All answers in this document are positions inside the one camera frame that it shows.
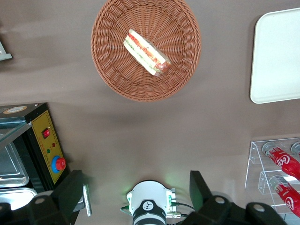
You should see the silver metal door handle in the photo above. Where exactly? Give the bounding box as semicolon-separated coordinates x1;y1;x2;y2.
82;184;93;217

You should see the steel food pan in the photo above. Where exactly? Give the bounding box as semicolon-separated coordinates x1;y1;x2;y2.
0;187;38;211
0;140;30;188

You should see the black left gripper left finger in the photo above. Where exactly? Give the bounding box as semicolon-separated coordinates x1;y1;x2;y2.
0;170;85;225

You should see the beige rectangular serving tray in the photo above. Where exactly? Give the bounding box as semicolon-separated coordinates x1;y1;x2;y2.
249;7;300;105

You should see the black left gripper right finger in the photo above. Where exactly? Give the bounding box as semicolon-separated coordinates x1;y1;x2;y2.
189;170;289;225

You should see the brown round wicker basket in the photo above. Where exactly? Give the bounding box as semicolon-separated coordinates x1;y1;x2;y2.
90;0;202;102

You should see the triangle sandwich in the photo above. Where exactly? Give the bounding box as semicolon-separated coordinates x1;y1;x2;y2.
123;29;172;77

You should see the black food warmer yellow panel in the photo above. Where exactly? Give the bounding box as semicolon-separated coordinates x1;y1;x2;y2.
0;102;85;225

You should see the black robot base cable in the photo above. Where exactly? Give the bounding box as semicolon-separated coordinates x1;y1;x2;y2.
172;202;195;218

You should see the clear acrylic bottle rack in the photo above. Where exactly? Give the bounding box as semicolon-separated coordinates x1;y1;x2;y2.
244;137;300;221

